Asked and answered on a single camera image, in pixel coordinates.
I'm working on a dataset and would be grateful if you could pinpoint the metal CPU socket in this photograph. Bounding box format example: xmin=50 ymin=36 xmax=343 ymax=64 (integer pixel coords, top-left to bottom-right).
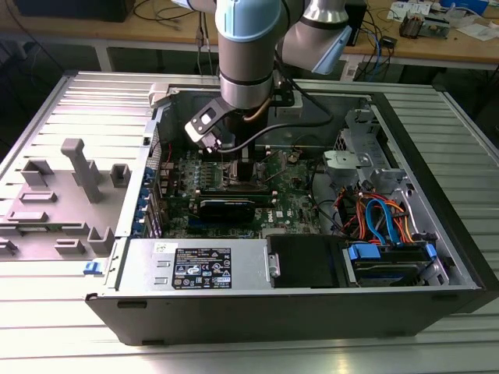
xmin=220 ymin=159 xmax=268 ymax=192

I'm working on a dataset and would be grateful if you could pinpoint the green motherboard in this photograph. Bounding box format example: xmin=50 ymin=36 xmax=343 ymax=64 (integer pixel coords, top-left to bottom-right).
xmin=157 ymin=144 xmax=341 ymax=239

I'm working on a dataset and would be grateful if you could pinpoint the black graphics card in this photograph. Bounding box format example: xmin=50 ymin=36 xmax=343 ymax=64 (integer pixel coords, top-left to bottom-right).
xmin=197 ymin=197 xmax=257 ymax=226

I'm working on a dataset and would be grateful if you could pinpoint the grey case latch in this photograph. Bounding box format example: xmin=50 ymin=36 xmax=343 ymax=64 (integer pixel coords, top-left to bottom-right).
xmin=149 ymin=83 xmax=175 ymax=109

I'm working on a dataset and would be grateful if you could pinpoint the white code sheet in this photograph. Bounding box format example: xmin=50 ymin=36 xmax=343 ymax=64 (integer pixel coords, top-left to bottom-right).
xmin=342 ymin=58 xmax=360 ymax=82

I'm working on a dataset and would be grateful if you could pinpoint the blue card retainer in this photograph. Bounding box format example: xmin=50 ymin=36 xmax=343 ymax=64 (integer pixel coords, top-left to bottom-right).
xmin=132 ymin=165 xmax=155 ymax=239

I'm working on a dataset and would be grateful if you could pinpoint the silver metal latch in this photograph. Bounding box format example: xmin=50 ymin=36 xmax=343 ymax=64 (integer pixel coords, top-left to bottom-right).
xmin=264 ymin=251 xmax=281 ymax=278

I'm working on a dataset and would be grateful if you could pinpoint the silver power supply unit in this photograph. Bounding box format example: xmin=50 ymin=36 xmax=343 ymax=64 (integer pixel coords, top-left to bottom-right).
xmin=115 ymin=237 xmax=273 ymax=292

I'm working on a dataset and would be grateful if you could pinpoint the black tower box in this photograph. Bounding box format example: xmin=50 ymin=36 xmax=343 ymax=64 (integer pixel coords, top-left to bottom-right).
xmin=345 ymin=0 xmax=368 ymax=48

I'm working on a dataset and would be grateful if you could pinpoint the hard disk in blue carrier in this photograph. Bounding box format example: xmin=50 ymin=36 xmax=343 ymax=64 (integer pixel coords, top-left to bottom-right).
xmin=345 ymin=241 xmax=438 ymax=288

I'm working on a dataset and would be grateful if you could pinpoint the silver disk bay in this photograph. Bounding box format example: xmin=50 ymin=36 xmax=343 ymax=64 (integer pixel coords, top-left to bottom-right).
xmin=338 ymin=167 xmax=453 ymax=288

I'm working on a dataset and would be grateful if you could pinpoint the wooden desk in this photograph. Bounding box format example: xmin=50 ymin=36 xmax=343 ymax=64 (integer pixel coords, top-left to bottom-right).
xmin=0 ymin=0 xmax=499 ymax=67

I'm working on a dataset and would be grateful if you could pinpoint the black PC case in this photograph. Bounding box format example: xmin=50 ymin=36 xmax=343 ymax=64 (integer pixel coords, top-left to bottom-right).
xmin=84 ymin=83 xmax=493 ymax=348

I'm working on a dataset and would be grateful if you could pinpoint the copper fin heat sink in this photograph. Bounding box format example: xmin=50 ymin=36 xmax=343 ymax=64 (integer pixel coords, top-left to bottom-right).
xmin=399 ymin=10 xmax=426 ymax=40

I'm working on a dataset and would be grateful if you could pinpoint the white paper sheet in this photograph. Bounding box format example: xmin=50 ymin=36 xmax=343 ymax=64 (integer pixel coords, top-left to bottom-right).
xmin=455 ymin=22 xmax=499 ymax=43
xmin=388 ymin=1 xmax=430 ymax=20

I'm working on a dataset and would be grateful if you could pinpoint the large black box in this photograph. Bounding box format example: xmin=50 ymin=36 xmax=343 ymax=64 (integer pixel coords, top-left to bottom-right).
xmin=14 ymin=0 xmax=136 ymax=23

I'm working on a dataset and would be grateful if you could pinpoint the grey parts rack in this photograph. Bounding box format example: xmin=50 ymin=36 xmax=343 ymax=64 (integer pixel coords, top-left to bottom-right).
xmin=0 ymin=138 xmax=132 ymax=262

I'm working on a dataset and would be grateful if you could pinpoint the grey metal device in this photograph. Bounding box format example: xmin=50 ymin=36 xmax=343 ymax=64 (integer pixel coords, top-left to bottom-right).
xmin=423 ymin=14 xmax=454 ymax=40

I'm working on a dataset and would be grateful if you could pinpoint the brown hose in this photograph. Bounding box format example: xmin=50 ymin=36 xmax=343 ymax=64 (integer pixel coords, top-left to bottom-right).
xmin=243 ymin=97 xmax=272 ymax=122

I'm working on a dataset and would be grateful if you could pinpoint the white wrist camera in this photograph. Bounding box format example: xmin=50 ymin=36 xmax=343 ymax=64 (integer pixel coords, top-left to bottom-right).
xmin=184 ymin=99 xmax=224 ymax=152

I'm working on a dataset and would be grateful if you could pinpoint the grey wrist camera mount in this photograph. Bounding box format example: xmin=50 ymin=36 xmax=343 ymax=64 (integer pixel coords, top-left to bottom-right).
xmin=272 ymin=91 xmax=304 ymax=118

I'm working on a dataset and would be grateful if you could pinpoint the black camera cable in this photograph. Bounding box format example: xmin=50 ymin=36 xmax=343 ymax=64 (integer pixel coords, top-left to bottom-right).
xmin=212 ymin=58 xmax=334 ymax=153

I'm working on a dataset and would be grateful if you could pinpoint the red black wire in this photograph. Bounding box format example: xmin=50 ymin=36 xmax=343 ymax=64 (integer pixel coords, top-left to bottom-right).
xmin=150 ymin=139 xmax=174 ymax=164

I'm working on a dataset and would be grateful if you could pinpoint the silver metal bracket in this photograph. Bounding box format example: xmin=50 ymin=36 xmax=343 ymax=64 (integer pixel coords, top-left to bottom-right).
xmin=322 ymin=150 xmax=362 ymax=184

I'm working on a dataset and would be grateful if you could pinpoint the red orange wire bundle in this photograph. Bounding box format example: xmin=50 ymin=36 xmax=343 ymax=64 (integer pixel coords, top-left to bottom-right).
xmin=334 ymin=185 xmax=371 ymax=239

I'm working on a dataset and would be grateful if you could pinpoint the blue cable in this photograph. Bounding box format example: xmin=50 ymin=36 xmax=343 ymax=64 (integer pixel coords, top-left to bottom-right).
xmin=370 ymin=30 xmax=387 ymax=77

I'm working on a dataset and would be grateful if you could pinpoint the blue wire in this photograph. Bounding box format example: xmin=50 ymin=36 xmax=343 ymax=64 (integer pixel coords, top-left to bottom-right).
xmin=365 ymin=197 xmax=402 ymax=246

